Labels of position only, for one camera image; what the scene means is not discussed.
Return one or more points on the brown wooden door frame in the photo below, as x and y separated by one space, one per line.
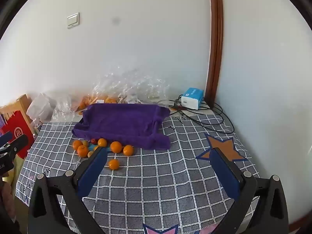
217 41

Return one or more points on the small clear plastic bag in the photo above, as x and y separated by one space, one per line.
62 109

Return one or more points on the large clear plastic bag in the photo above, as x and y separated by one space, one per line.
136 85

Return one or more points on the pale yellow bag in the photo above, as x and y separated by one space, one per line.
17 168

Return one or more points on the red paper bag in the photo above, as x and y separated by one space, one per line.
14 129

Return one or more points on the pile of bagged tangerines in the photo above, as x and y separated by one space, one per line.
84 102

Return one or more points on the blue and white tissue pack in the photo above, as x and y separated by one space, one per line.
192 98

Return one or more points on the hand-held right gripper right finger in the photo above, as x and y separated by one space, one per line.
224 174

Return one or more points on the purple towel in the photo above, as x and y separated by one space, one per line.
121 121

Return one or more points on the grey checked tablecloth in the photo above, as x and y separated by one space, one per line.
146 187

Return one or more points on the white light switch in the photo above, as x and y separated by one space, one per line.
73 20

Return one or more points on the green-yellow round fruit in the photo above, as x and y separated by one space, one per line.
85 142

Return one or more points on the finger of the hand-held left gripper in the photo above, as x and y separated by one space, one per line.
17 145
6 137

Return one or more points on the white plastic bag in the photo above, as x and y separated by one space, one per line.
40 107

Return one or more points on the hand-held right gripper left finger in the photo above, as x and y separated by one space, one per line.
93 170

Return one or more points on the wooden board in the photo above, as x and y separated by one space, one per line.
23 102

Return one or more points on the orange tangerine with stem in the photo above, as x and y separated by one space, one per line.
83 151

